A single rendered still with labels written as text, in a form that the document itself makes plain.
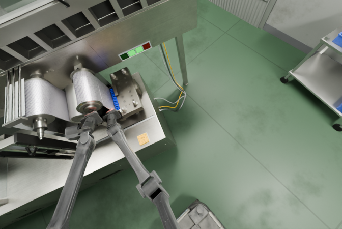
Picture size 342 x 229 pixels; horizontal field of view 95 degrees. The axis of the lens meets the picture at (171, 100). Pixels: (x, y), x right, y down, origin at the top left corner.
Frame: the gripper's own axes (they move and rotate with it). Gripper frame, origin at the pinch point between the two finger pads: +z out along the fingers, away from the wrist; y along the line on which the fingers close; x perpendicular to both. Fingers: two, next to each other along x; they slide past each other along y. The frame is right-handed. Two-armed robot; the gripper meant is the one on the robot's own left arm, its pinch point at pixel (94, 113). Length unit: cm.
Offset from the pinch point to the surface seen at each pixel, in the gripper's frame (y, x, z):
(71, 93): -11.7, 13.7, 16.4
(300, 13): 240, -28, 85
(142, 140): 14.7, -36.7, 2.8
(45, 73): -19.8, 31.3, 22.4
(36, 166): -72, -27, 21
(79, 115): -10.9, 1.0, 5.0
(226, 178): 68, -144, 15
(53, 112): -18.4, 11.6, -0.7
